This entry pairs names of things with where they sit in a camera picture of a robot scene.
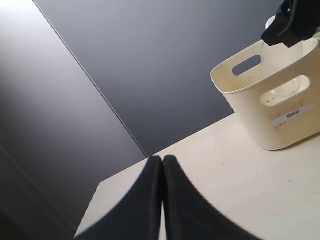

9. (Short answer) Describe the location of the left cream plastic bin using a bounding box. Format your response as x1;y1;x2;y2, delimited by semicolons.
210;37;320;151

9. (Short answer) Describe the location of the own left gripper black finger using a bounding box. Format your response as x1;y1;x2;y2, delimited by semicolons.
163;155;255;240
74;156;163;240

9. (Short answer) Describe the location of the clear plastic bottle white cap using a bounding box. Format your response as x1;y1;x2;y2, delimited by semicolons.
259;16;308;107

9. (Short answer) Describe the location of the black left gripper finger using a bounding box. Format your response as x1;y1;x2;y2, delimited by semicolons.
261;0;300;46
284;0;320;48

